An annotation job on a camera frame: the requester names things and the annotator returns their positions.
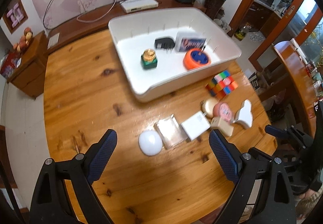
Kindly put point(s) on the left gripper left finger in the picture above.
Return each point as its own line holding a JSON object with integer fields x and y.
{"x": 51, "y": 202}

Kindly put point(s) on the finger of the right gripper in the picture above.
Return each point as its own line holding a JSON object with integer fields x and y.
{"x": 277, "y": 132}

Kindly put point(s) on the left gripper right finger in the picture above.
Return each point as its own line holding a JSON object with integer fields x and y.
{"x": 275, "y": 200}

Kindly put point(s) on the white plastic bottle-shaped piece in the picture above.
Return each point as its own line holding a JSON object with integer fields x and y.
{"x": 244, "y": 115}

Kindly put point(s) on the beige rectangular block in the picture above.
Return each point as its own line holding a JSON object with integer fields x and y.
{"x": 222, "y": 125}

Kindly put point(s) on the pink correction tape dispenser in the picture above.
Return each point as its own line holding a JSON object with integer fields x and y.
{"x": 222, "y": 110}

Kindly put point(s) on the white square charger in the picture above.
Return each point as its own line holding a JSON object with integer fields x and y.
{"x": 195, "y": 125}

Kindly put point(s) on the clear small plastic box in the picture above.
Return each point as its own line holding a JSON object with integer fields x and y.
{"x": 170, "y": 131}

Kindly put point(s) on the white round case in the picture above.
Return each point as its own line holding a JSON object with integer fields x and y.
{"x": 150, "y": 142}

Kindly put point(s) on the wooden chair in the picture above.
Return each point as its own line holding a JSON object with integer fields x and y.
{"x": 297, "y": 83}

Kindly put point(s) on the multicolour puzzle cube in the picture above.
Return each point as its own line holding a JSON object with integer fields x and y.
{"x": 221, "y": 85}

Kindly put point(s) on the round beige compact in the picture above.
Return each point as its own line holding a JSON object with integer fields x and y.
{"x": 207, "y": 107}

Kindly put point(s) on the cooking oil bottle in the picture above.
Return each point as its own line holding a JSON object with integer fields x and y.
{"x": 241, "y": 32}

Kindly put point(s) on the orange blue tape measure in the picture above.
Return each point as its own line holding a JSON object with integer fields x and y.
{"x": 195, "y": 58}

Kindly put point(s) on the small wooden side cabinet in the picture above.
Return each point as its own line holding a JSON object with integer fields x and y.
{"x": 29, "y": 77}

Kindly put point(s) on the clear box with cards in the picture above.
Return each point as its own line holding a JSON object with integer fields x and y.
{"x": 186, "y": 41}

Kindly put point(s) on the black power adapter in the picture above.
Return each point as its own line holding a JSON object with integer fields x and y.
{"x": 165, "y": 43}

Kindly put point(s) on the red gift box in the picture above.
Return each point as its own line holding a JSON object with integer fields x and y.
{"x": 9, "y": 63}

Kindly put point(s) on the dark wicker basket red lid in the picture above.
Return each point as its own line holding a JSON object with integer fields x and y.
{"x": 212, "y": 7}

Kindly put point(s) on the green gold perfume bottle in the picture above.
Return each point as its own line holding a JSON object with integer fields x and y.
{"x": 149, "y": 59}

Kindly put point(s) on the white plastic storage bin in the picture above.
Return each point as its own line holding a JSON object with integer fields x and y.
{"x": 134, "y": 33}

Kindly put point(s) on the decorative peaches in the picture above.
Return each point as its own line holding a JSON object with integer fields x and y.
{"x": 24, "y": 41}

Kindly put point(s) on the wooden TV cabinet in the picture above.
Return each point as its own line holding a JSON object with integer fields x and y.
{"x": 73, "y": 30}

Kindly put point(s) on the pink items in niche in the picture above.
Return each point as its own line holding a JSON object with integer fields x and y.
{"x": 15, "y": 15}

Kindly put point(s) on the white set-top box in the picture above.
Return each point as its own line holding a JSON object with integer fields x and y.
{"x": 130, "y": 6}

